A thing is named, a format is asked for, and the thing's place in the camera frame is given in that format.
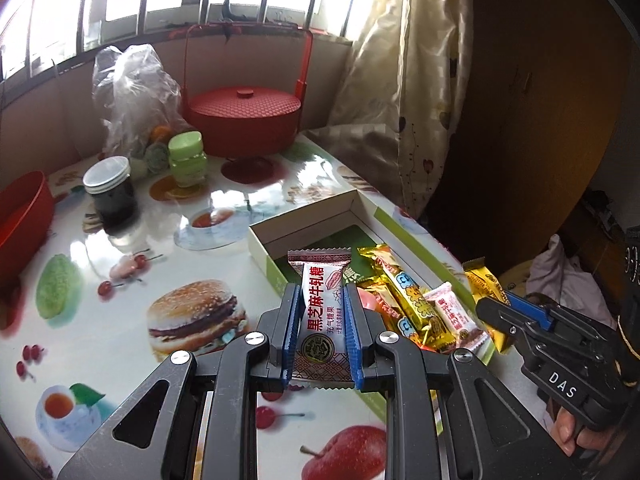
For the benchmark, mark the yellow long snack bar packet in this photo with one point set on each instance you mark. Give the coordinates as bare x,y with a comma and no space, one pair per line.
410,295

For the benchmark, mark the green jar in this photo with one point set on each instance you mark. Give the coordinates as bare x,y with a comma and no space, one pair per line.
187,160

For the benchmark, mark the green and white cardboard box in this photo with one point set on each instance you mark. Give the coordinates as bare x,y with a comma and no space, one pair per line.
320,220

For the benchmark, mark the yellow snack packet red lettering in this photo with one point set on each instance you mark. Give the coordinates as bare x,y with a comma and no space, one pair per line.
382,292

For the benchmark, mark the white snack packet brown ends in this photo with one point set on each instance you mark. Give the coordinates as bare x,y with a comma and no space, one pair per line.
322,310

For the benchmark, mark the clear plastic bag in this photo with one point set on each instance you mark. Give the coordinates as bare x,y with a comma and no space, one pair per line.
135,95

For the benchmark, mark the white snack packet red edges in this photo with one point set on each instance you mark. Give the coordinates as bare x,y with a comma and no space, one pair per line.
450,315

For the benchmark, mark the cream patterned curtain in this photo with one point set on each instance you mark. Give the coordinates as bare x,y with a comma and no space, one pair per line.
400,85

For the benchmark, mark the brown wooden cabinet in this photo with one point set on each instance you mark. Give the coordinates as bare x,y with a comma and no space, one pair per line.
540,85

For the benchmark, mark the red oval basin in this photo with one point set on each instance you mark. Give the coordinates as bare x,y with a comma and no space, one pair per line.
22,225

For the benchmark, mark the dark jar with clear lid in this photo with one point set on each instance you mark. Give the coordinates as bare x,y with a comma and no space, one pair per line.
110,195

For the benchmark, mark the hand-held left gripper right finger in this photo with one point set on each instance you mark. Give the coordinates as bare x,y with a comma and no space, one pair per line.
354,340

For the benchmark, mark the person's right hand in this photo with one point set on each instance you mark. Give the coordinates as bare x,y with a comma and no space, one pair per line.
570,435

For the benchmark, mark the pale pink cloth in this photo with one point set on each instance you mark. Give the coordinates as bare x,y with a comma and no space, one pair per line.
565,275

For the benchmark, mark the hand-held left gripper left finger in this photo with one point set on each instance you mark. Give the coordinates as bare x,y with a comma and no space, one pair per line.
289,340

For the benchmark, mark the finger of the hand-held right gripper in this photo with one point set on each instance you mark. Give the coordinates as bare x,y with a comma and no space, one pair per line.
530,307
500,317

